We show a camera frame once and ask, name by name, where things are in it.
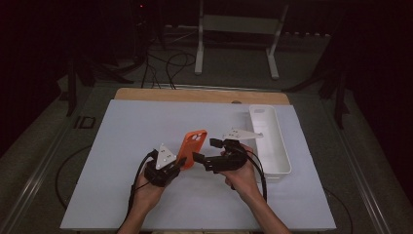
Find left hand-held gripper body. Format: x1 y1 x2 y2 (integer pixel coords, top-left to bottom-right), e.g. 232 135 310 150
143 143 181 188

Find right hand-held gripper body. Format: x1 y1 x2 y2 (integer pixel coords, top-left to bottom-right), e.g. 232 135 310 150
204 128 264 175

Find orange phone case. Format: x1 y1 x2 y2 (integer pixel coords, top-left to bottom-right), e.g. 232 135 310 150
176 129 208 171

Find person's right hand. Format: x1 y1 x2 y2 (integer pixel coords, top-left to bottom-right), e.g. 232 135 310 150
219 143 262 197

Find person's left hand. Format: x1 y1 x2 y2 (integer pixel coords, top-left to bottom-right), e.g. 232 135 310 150
133 173 168 212

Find pale grey table mat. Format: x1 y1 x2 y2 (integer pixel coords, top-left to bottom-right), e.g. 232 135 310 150
59 98 337 232

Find white plastic tray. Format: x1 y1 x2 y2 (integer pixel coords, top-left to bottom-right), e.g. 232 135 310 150
247 104 292 180

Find black tripod stand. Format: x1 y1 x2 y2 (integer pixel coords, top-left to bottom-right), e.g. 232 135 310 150
65 45 147 118
282 35 352 131

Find white metal stand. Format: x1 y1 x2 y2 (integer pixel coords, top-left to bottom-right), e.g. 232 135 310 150
194 0 290 81

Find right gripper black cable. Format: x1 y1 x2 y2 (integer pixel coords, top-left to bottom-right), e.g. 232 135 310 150
231 145 269 203

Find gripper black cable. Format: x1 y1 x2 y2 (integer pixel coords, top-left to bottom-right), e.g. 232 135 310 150
231 145 269 203
120 149 159 232

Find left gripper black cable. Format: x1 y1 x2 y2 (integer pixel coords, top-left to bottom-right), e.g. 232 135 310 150
120 149 159 232

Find black cables on floor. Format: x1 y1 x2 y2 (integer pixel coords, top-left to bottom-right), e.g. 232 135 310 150
141 30 198 91

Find thin black floor cable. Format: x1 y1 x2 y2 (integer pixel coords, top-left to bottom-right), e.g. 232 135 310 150
54 144 93 211
323 187 355 234

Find metal floor rail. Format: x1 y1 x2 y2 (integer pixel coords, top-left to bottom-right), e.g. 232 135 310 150
0 87 98 234
319 97 395 234

